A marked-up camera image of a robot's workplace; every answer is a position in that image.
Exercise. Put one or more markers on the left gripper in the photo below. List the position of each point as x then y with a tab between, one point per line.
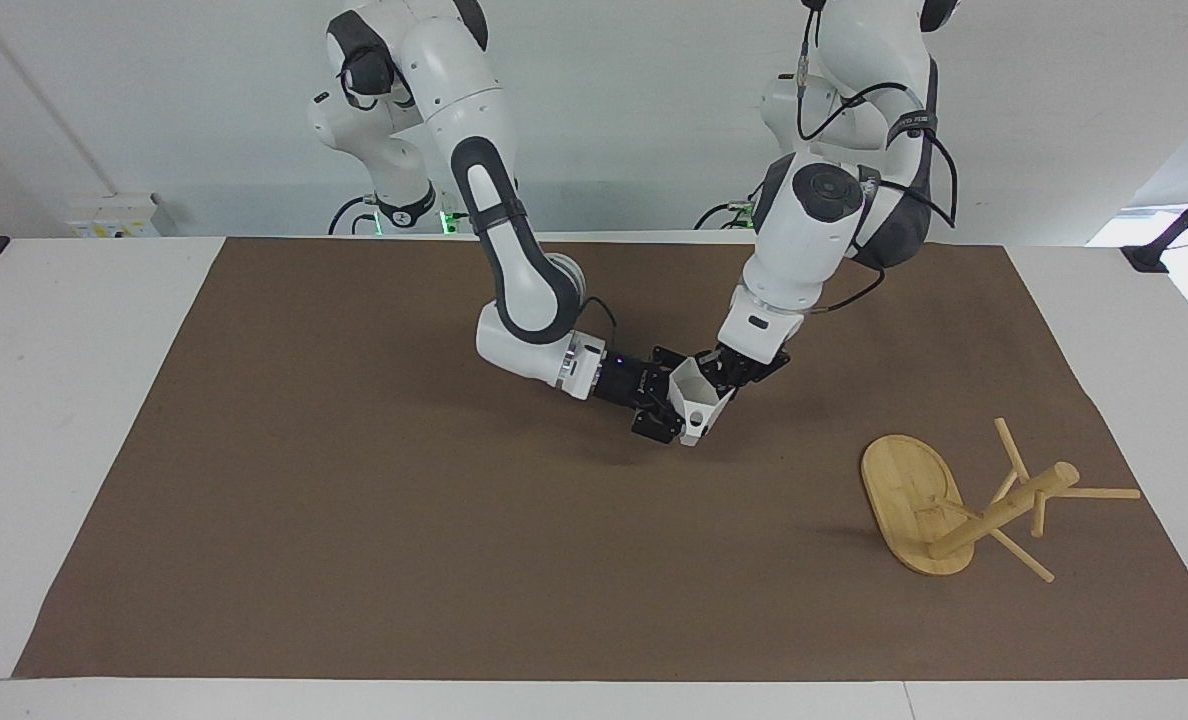
757	369

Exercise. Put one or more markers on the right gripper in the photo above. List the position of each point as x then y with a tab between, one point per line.
626	384

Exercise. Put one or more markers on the white cup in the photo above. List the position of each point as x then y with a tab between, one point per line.
696	402

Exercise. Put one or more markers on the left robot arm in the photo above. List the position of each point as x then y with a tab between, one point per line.
804	250

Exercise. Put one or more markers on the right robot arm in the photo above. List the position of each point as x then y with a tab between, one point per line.
454	90

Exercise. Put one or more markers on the wooden cup rack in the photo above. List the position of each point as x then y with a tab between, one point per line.
916	505

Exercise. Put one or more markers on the white wall socket box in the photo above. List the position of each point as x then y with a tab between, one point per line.
112	216

